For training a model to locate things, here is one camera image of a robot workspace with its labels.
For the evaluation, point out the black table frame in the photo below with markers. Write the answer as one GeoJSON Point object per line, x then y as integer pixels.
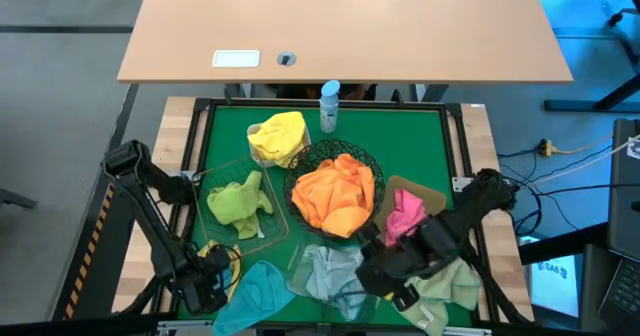
{"type": "Point", "coordinates": [260, 102]}

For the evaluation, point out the white rectangular desk plate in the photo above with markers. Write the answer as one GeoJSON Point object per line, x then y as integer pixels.
{"type": "Point", "coordinates": [236, 58]}

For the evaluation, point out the sage green microfiber towel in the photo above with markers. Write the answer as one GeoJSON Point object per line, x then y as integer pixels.
{"type": "Point", "coordinates": [445, 286]}

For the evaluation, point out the dark grey laptop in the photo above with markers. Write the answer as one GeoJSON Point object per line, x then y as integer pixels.
{"type": "Point", "coordinates": [625, 191]}

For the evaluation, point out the white plastic bin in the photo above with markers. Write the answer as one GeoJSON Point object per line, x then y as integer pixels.
{"type": "Point", "coordinates": [254, 155]}

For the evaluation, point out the spray bottle with blue cap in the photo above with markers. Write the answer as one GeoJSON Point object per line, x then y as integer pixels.
{"type": "Point", "coordinates": [329, 111]}

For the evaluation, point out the clear plastic bin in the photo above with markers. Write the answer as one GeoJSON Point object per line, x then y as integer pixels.
{"type": "Point", "coordinates": [298, 263]}

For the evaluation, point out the teal microfiber towel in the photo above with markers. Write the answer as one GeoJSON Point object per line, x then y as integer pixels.
{"type": "Point", "coordinates": [255, 298]}

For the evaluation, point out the beige wooden desk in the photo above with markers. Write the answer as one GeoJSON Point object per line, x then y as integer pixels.
{"type": "Point", "coordinates": [350, 26]}

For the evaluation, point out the tan rectangular tray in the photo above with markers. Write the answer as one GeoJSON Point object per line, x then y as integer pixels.
{"type": "Point", "coordinates": [425, 193]}

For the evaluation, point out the yellow black hazard strip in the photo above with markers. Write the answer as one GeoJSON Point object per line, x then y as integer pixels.
{"type": "Point", "coordinates": [92, 246]}

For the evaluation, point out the grey-blue microfiber towel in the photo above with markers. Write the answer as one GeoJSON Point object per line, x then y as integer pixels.
{"type": "Point", "coordinates": [327, 271]}

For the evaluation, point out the black furniture leg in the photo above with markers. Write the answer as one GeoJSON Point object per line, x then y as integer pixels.
{"type": "Point", "coordinates": [17, 198]}

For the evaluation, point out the green table mat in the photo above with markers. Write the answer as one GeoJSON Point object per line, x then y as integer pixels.
{"type": "Point", "coordinates": [420, 141]}

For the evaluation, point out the white labelled box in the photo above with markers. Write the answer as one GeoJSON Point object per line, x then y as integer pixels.
{"type": "Point", "coordinates": [555, 276]}

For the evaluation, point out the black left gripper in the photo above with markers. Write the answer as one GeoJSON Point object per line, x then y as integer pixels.
{"type": "Point", "coordinates": [197, 281]}

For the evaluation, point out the black keyboard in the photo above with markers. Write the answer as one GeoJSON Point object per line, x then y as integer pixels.
{"type": "Point", "coordinates": [622, 291]}

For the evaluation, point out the yellow power plug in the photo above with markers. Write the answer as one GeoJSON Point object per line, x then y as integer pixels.
{"type": "Point", "coordinates": [545, 148]}

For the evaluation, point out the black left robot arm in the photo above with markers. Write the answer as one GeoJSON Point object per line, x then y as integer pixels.
{"type": "Point", "coordinates": [150, 216]}

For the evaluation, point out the black desk foot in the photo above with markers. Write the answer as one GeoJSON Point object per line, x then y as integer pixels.
{"type": "Point", "coordinates": [590, 103]}

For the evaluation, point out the white metal bracket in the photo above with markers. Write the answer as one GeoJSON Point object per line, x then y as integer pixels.
{"type": "Point", "coordinates": [462, 183]}

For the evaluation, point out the lime green microfiber towel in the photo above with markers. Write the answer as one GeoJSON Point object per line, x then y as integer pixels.
{"type": "Point", "coordinates": [237, 203]}

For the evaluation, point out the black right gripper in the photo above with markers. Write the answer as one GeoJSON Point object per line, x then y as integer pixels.
{"type": "Point", "coordinates": [405, 261]}

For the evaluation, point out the black chair base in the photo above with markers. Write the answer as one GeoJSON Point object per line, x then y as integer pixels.
{"type": "Point", "coordinates": [625, 21]}

